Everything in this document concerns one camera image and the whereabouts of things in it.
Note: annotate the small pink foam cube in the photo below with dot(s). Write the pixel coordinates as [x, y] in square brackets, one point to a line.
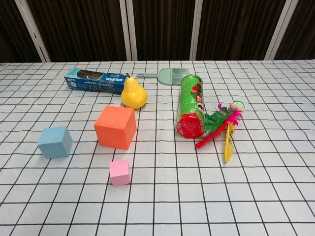
[119, 172]

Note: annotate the light blue foam cube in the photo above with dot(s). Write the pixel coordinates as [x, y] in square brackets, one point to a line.
[53, 143]

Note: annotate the orange foam cube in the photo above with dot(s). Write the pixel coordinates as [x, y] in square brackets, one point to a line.
[113, 130]

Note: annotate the yellow toy pear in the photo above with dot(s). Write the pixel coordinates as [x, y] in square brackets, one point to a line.
[134, 96]

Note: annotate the green chips can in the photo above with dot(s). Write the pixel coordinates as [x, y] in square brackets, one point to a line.
[190, 103]

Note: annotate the green plastic dustpan comb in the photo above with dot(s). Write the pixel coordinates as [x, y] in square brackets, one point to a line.
[167, 77]

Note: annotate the colourful feather shuttlecock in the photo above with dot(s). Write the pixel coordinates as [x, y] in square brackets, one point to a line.
[216, 118]

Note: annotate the blue cookie box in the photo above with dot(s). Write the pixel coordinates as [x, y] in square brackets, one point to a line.
[93, 84]

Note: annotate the white black-grid tablecloth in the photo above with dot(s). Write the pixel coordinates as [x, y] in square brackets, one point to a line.
[221, 196]

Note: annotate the dark pleated screen fabric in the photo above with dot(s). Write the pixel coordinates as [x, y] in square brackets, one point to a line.
[86, 29]

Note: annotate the white screen frame post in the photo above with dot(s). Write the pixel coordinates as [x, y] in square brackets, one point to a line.
[279, 32]
[128, 29]
[197, 29]
[32, 27]

